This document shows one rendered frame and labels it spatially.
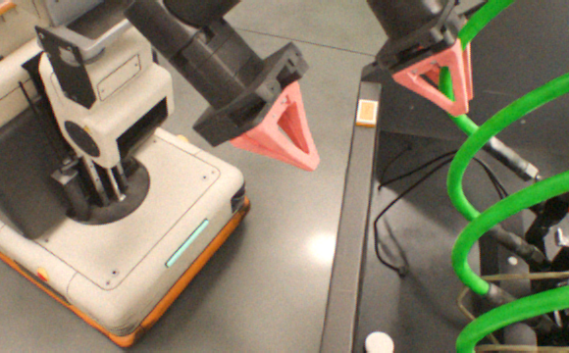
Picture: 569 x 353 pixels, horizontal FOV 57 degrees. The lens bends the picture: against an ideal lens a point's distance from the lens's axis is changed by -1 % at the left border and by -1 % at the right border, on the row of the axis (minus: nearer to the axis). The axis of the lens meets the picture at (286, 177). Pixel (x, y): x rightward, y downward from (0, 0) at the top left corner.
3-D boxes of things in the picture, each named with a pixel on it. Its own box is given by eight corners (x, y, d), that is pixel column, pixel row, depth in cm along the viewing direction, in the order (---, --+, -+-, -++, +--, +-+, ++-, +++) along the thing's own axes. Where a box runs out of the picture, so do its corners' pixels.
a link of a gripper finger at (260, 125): (318, 187, 44) (241, 107, 41) (267, 204, 49) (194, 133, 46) (346, 133, 48) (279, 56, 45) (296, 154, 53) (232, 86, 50)
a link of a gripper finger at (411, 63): (499, 79, 54) (456, 0, 51) (491, 112, 49) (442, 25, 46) (440, 104, 58) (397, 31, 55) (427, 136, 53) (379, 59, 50)
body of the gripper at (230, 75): (275, 106, 39) (205, 29, 37) (204, 143, 47) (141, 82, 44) (309, 56, 43) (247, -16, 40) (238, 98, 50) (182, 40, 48)
